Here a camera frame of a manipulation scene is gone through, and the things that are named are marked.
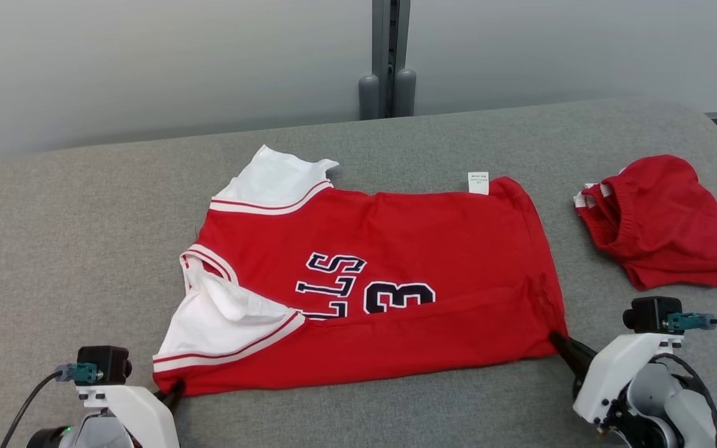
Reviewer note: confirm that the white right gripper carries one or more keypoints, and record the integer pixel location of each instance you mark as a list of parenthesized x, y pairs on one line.
[(613, 367)]

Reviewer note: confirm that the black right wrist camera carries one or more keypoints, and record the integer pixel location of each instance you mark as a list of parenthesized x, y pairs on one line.
[(651, 314)]

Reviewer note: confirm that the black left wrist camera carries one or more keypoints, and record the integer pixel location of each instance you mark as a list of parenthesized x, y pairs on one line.
[(106, 364)]

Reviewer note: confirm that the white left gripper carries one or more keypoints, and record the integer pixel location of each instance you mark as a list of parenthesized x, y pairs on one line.
[(140, 410)]

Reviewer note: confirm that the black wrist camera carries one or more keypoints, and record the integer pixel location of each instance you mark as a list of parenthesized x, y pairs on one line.
[(106, 364), (651, 314)]

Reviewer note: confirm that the red white-trimmed shorts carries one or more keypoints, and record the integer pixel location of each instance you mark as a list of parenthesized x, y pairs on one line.
[(670, 218)]

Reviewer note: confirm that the red white basketball jersey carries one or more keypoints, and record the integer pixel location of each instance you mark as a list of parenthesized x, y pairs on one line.
[(427, 236)]

